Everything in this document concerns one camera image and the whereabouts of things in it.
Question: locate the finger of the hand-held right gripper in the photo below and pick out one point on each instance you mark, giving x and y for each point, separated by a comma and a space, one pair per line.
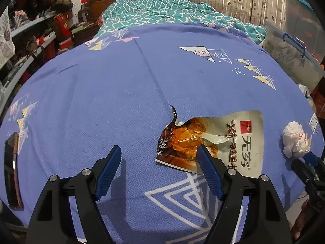
312, 160
302, 171

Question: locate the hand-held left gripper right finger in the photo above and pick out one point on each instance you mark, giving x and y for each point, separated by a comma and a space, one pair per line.
209, 172

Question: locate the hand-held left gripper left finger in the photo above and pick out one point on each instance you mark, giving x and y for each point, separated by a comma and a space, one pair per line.
109, 172

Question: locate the white tissue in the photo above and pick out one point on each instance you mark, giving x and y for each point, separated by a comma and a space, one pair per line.
294, 137

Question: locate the brown and white snack wrapper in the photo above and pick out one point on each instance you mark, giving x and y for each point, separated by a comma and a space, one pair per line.
228, 132

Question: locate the person's right hand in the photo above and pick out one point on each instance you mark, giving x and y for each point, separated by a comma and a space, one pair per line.
301, 218

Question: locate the blue printed bedsheet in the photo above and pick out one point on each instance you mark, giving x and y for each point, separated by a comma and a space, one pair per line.
101, 94

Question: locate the black smartphone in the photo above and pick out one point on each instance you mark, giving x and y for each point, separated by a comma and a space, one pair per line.
11, 170

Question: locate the clear storage box blue lid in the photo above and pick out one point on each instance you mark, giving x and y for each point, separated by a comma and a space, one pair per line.
281, 48

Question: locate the red gift bag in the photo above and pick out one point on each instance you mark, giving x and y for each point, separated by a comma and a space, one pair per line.
63, 28

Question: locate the clear storage box teal lid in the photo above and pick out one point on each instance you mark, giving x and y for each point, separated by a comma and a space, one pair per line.
302, 7

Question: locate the cluttered grey shelf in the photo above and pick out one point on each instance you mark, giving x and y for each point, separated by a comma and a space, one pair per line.
25, 43

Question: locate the teal patterned quilt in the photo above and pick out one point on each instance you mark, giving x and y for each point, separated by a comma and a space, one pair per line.
165, 10

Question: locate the white printed bag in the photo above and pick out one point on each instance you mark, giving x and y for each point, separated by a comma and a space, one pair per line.
6, 38

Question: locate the beige leaf-print curtain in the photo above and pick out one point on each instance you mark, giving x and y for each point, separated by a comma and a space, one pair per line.
228, 0

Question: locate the brown handbag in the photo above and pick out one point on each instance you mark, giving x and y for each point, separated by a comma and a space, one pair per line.
62, 1

